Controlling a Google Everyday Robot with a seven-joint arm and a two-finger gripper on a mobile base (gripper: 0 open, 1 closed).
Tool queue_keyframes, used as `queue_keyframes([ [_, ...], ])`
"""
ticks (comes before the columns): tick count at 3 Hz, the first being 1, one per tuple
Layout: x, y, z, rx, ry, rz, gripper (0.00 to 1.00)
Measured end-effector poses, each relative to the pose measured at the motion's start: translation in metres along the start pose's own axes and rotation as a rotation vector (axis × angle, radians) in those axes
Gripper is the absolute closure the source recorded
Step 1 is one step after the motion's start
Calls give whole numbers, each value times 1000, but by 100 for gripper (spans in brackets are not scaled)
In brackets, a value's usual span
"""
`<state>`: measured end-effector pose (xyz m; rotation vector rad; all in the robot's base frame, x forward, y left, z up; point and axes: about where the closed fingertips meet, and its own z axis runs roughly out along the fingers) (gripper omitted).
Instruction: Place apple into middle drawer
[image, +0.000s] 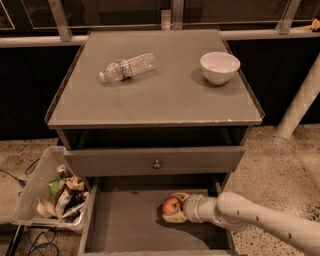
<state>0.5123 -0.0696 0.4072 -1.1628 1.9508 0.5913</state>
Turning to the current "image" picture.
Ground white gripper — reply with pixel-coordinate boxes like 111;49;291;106
162;192;203;223

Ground red apple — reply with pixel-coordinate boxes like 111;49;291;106
161;197;182;215

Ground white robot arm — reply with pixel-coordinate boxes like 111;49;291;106
164;61;320;256

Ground open grey middle drawer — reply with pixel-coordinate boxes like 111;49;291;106
78;174;238;256

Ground grey drawer cabinet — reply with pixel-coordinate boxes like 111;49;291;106
44;29;266;256

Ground grey top drawer with knob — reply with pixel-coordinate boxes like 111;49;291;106
64;146;245;177

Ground crumpled wrappers in bin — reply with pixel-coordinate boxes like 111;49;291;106
48;176;87;220

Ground clear plastic trash bin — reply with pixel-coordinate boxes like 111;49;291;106
12;146;83;233

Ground metal can in bin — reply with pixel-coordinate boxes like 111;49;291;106
56;164;71;178

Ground white cup in bin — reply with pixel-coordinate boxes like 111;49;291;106
36;197;56;218

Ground white ceramic bowl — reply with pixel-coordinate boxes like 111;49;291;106
200;52;241;85

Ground clear plastic water bottle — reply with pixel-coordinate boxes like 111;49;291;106
99;52;156;83

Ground metal window railing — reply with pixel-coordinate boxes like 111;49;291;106
0;0;320;48

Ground blue cable on floor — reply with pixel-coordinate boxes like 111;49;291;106
25;227;60;256

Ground black cable on floor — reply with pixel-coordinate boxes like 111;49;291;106
0;157;41;198

